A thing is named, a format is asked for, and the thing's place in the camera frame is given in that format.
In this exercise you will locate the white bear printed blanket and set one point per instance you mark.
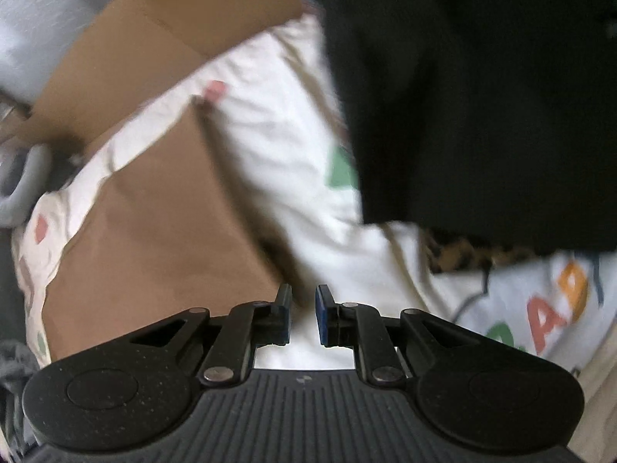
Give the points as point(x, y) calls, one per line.
point(270, 106)

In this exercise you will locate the brown t-shirt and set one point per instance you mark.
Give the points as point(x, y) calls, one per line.
point(159, 231)

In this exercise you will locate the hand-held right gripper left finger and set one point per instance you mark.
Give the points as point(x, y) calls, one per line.
point(284, 320)

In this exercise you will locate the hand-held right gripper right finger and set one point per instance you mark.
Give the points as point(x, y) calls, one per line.
point(322, 318)

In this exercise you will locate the blue-grey denim pants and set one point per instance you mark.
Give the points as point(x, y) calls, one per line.
point(14, 376)

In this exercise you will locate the grey neck pillow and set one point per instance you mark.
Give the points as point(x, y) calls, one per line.
point(19, 197)

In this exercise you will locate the black folded garment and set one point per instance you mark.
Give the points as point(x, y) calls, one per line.
point(458, 106)

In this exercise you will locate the brown cardboard sheet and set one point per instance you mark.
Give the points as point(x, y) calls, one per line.
point(168, 19)

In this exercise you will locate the leopard print cloth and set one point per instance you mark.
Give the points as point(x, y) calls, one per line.
point(472, 253)

